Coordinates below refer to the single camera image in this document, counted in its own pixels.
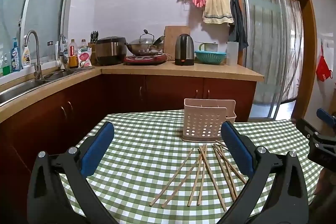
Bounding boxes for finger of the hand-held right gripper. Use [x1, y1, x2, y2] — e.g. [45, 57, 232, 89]
[296, 118, 336, 147]
[316, 108, 336, 132]

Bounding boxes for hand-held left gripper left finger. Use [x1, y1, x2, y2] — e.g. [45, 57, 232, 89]
[27, 121, 118, 224]

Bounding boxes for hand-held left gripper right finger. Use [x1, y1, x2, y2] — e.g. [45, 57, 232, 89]
[218, 120, 309, 224]

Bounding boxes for pile of wooden chopsticks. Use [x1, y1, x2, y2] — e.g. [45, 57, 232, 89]
[150, 140, 248, 212]

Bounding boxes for pink perforated chopstick holder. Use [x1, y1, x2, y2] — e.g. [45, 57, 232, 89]
[181, 98, 237, 143]

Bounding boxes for red hanging bag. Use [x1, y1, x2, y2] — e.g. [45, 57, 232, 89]
[316, 44, 333, 82]

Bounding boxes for green checked tablecloth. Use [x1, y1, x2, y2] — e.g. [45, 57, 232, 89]
[59, 109, 324, 224]

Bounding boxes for red-brown base cabinets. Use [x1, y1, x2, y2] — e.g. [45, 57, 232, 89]
[0, 73, 257, 224]

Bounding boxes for sliding glass door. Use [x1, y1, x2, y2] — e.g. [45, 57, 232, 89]
[240, 0, 305, 119]

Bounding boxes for pink and white pouch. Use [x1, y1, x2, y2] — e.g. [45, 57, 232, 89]
[78, 47, 92, 68]

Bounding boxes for white translucent cup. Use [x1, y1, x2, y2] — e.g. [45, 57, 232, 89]
[226, 42, 239, 66]

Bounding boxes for beige kitchen countertop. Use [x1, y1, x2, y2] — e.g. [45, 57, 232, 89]
[0, 60, 265, 122]

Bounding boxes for teal plastic colander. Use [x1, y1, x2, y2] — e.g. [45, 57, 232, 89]
[194, 50, 227, 65]

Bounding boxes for amber oil bottle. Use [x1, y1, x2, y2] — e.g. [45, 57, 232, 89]
[69, 39, 79, 69]

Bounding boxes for wooden knife block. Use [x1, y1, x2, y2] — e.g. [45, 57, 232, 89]
[88, 42, 97, 65]

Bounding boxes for stainless steel sink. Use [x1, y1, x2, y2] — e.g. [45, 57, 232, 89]
[0, 69, 82, 106]

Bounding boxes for black and steel rice cooker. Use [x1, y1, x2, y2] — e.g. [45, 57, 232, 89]
[95, 36, 127, 66]

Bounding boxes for red induction cooker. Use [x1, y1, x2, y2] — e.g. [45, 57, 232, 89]
[123, 54, 168, 65]

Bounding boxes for green mug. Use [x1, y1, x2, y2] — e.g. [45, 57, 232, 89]
[198, 42, 218, 52]

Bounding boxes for tall steel kitchen faucet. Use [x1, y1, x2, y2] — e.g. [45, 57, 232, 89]
[24, 30, 43, 80]

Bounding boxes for steel wok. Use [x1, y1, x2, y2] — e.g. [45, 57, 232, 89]
[125, 35, 166, 56]

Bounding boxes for black and steel kettle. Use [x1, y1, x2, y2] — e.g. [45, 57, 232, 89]
[175, 34, 195, 66]

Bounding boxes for small steel tap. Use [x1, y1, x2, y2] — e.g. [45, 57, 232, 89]
[57, 34, 69, 68]

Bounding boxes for white spray bottle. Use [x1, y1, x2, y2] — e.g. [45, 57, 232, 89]
[22, 35, 32, 69]

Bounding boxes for dark grey cloth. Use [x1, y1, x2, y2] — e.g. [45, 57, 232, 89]
[228, 0, 249, 51]

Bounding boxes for glass wok lid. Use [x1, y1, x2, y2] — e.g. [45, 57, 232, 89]
[130, 29, 156, 45]

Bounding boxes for green soap bottle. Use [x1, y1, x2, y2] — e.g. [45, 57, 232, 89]
[1, 55, 11, 76]

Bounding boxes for blue detergent bottle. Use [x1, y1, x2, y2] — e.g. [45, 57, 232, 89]
[10, 38, 21, 72]

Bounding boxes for wooden cutting board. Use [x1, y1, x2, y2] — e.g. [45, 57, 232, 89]
[164, 26, 191, 54]

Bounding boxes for beige towel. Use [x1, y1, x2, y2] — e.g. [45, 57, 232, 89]
[202, 0, 234, 25]

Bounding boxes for aluminium sliding window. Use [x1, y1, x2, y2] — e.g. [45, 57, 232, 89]
[0, 0, 79, 77]

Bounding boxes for wooden door frame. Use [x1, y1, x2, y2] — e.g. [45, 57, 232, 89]
[229, 0, 318, 122]

